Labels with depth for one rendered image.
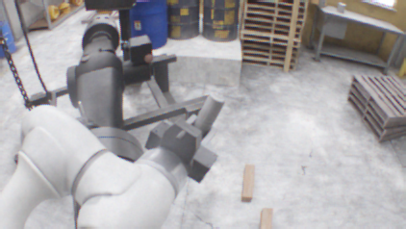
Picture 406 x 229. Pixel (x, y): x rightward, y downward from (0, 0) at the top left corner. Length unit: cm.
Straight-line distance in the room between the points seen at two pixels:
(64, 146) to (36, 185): 8
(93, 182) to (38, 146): 10
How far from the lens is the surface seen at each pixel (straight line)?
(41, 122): 40
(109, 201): 32
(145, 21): 356
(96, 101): 191
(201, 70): 362
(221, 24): 384
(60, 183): 37
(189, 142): 41
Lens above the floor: 212
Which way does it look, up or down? 42 degrees down
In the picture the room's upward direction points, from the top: 2 degrees clockwise
